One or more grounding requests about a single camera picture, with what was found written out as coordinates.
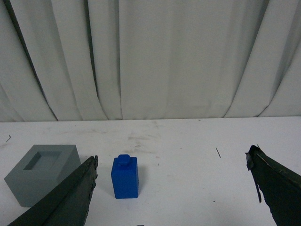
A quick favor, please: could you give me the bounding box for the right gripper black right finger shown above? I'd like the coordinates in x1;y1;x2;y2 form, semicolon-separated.
246;145;301;226

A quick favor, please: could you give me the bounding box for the white curtain backdrop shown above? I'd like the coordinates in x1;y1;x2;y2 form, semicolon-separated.
0;0;301;122

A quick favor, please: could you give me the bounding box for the gray square base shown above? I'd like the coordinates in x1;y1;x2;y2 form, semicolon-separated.
4;145;81;207

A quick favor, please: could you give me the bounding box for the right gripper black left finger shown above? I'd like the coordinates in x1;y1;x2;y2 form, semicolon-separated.
10;156;98;226

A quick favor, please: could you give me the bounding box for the blue block with knob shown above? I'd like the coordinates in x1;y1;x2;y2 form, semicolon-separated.
111;154;139;199

